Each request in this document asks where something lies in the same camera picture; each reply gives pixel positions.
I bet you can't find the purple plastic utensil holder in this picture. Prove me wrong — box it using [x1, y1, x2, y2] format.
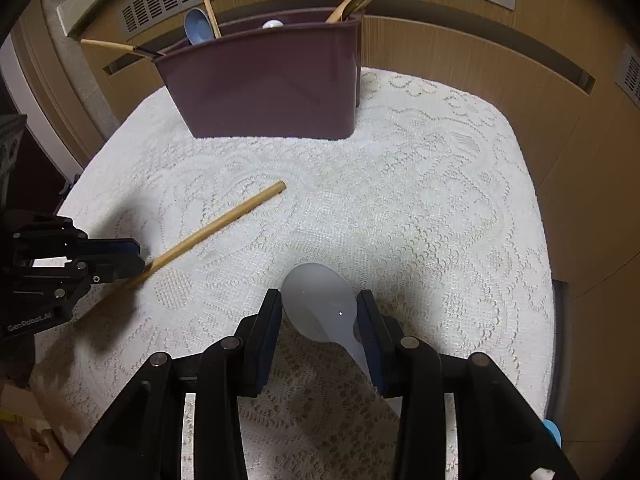
[152, 8, 364, 141]

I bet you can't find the grey stone ledge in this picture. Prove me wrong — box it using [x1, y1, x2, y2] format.
[40, 0, 121, 131]

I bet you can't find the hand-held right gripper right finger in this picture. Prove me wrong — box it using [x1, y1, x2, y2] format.
[356, 289, 581, 480]

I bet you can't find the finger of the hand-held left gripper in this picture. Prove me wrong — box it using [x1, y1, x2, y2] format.
[54, 256, 152, 307]
[75, 238, 144, 262]

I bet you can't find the white lace tablecloth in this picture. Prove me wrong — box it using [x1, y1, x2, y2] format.
[30, 66, 556, 480]

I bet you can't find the blue plastic spoon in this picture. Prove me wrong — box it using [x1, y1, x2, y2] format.
[184, 8, 213, 47]

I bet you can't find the small grey vent grille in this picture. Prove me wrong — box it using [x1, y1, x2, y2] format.
[614, 44, 640, 103]

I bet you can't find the white plastic spoon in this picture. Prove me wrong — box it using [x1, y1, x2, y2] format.
[280, 262, 403, 418]

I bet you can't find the small blue object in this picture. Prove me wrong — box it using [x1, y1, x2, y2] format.
[542, 417, 563, 448]

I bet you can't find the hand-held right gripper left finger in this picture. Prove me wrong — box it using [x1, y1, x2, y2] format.
[60, 287, 285, 480]

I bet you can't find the brown cardboard box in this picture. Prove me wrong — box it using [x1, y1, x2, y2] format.
[0, 385, 56, 461]

